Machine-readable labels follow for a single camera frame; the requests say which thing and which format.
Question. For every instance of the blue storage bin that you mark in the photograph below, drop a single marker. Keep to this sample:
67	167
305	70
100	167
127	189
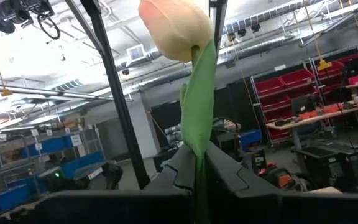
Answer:
250	137

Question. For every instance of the blue bin shelving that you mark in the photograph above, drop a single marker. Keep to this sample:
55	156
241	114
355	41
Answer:
51	144

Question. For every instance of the white square pillar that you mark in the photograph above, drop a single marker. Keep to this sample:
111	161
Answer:
145	130

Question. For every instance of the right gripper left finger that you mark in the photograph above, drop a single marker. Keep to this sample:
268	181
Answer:
172	180

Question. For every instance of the black equipment case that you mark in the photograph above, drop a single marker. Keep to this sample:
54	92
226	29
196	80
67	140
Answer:
331	168

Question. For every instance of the red bin shelving rack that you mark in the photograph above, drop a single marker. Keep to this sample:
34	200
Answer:
356	59
297	77

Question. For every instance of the orange black shop vacuum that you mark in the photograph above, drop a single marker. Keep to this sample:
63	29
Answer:
283	180

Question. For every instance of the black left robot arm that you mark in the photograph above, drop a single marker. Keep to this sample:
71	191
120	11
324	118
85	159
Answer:
64	182

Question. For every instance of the peach cream artificial tulip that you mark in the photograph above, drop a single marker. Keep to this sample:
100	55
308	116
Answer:
176	28

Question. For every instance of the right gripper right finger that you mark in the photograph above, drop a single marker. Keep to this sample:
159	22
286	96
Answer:
228	186

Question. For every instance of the wooden workbench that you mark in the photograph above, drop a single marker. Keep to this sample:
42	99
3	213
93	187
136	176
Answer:
322	116

